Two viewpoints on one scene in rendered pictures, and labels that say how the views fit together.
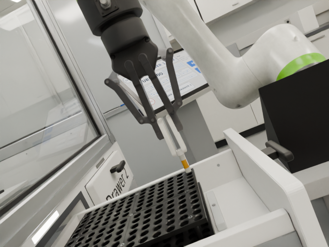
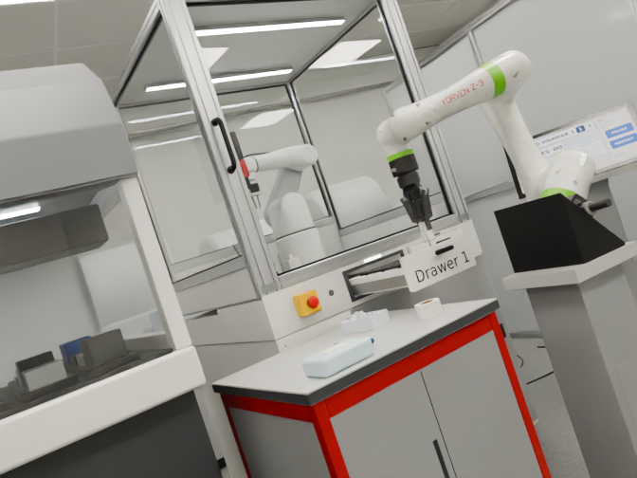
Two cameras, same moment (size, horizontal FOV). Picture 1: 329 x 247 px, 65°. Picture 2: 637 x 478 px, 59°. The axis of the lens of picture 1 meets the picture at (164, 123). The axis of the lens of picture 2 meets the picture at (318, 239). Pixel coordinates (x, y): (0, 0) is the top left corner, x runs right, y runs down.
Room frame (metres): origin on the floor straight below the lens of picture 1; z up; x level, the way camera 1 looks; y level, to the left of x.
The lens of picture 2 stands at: (-0.99, -1.32, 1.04)
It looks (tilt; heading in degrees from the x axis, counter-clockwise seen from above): 1 degrees up; 53
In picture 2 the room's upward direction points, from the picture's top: 19 degrees counter-clockwise
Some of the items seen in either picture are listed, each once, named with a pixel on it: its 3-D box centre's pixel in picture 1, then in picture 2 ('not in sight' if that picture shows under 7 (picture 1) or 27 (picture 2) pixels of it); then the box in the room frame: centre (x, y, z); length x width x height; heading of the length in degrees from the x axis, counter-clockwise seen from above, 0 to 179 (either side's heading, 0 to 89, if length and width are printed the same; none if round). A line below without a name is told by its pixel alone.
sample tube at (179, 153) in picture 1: (183, 160); not in sight; (0.45, 0.00, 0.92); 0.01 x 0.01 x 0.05
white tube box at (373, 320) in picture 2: not in sight; (365, 321); (0.09, 0.02, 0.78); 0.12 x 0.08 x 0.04; 100
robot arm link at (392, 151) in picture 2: not in sight; (394, 138); (0.45, 0.00, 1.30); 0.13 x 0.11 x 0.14; 66
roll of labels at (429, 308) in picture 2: not in sight; (428, 308); (0.14, -0.21, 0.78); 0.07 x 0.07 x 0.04
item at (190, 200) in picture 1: (193, 191); not in sight; (0.37, 0.00, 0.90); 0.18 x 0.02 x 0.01; 175
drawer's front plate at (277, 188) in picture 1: (261, 179); (439, 261); (0.36, -0.09, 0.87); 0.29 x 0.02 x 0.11; 175
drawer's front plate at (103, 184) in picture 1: (113, 181); (439, 250); (0.70, 0.20, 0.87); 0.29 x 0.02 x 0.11; 175
